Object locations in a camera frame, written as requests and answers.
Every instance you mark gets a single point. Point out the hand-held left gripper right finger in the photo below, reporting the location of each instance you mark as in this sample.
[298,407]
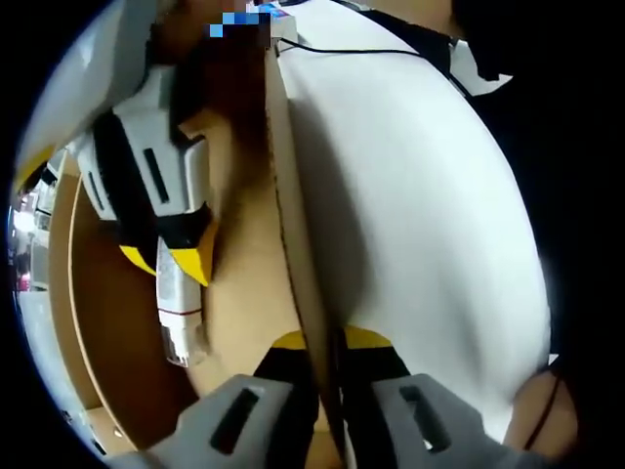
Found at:
[415,425]

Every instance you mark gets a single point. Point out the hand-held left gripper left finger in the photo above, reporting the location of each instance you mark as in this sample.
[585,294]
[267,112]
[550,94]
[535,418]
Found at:
[229,425]

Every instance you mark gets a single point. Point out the blue tissue pack soft item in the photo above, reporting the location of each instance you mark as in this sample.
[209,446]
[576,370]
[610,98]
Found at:
[280,11]

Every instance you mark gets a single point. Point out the brown cardboard shoe box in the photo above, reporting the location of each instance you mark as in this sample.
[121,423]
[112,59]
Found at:
[244,244]

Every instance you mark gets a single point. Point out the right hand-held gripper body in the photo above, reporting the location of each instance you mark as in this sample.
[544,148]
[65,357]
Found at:
[93,73]

